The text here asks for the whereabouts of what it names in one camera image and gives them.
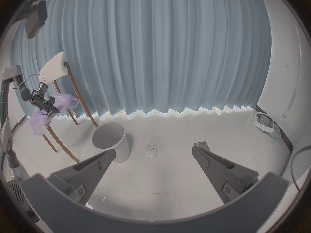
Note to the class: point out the white cushioned wooden chair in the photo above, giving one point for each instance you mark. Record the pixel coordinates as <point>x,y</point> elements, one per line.
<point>54,65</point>

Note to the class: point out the crumpled white paper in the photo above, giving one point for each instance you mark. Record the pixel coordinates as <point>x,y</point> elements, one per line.
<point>151,150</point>

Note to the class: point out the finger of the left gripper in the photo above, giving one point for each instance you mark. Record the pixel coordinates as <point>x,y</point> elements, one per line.
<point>54,109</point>

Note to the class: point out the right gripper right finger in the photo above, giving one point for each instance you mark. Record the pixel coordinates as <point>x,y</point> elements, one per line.
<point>226,176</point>

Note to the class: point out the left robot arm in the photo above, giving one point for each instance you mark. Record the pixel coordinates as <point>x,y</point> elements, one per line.
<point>25,95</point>

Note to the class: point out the white trash bin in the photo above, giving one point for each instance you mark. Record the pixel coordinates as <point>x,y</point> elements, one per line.
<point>121,149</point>

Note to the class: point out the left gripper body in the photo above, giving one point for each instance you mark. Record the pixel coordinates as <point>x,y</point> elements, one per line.
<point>40,101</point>

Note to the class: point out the pale blue curtain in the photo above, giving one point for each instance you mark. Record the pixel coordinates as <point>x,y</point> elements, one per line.
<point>155,47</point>

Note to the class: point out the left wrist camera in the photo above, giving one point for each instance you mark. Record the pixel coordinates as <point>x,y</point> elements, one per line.
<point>51,101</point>

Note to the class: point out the grey tub with white rim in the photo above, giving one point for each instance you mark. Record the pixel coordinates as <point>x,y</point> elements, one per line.
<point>267,127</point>

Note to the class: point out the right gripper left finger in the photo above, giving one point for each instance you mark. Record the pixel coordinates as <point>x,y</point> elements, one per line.
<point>80,176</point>

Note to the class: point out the purple plastic bag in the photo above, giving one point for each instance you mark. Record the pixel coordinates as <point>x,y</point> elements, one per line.
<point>38,120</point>

